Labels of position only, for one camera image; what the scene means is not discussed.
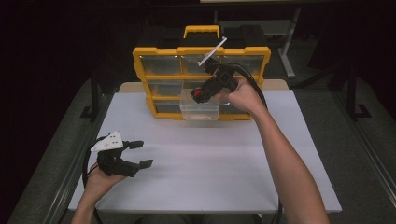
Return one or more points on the person's right hand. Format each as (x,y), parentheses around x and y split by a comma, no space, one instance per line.
(244,96)

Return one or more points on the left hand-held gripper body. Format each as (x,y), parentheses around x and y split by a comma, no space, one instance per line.
(107,143)

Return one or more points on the white metal stand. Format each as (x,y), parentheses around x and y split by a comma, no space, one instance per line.
(288,46)

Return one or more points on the clear plastic drawer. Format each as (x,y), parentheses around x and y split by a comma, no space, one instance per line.
(199,109)

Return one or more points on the person's left hand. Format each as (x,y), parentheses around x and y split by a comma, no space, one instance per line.
(99,183)

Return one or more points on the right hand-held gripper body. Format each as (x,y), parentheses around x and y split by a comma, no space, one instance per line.
(222,77)

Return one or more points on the aluminium frame rail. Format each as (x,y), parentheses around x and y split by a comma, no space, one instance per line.
(73,174)
(370,146)

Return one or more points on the black metal stand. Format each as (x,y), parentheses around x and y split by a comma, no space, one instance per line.
(93,99)
(353,99)

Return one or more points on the yellow black drawer organizer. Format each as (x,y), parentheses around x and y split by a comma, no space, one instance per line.
(162,51)

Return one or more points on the round red disc black rim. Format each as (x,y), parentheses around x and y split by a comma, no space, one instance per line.
(197,92)

